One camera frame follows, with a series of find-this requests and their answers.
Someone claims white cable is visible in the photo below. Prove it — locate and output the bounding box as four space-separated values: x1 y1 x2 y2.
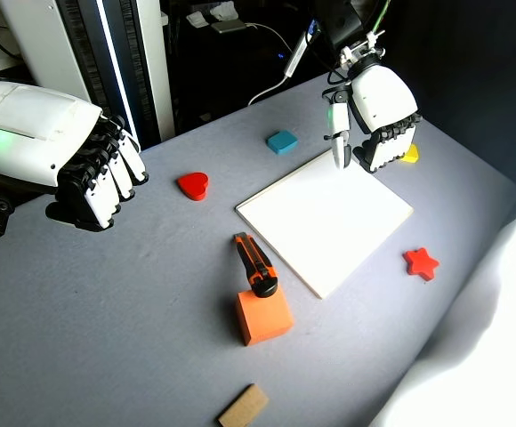
244 21 294 57
247 73 291 107

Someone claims white paper pad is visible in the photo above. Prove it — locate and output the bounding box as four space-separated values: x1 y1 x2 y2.
234 149 415 300

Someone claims orange square block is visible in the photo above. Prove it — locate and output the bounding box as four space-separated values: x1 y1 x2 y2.
234 284 295 347

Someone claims grey table cloth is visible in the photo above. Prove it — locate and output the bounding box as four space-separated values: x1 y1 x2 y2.
0 73 516 427

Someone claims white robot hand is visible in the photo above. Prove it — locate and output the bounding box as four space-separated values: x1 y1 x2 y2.
0 81 150 241
323 64 423 174

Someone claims tan wooden block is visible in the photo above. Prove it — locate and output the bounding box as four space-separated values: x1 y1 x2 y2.
216 383 270 427

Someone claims yellow block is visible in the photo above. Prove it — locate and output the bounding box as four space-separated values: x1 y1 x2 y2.
399 142 420 165

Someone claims red star block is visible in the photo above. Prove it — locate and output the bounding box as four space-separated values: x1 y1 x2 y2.
402 246 440 282

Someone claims grey power adapter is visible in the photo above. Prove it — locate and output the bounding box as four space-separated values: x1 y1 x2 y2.
210 18 248 35

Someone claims white cabinet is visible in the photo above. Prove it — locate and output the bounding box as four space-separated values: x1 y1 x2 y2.
0 0 177 150

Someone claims red heart block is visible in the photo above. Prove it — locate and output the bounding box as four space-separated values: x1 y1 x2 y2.
177 172 210 202

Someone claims white power strip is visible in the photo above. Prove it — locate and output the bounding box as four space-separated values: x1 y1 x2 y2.
283 20 322 79

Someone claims orange black utility knife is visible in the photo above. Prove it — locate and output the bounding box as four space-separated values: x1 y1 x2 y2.
233 231 279 298

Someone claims blue rounded block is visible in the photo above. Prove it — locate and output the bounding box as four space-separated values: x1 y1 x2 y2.
266 130 299 156

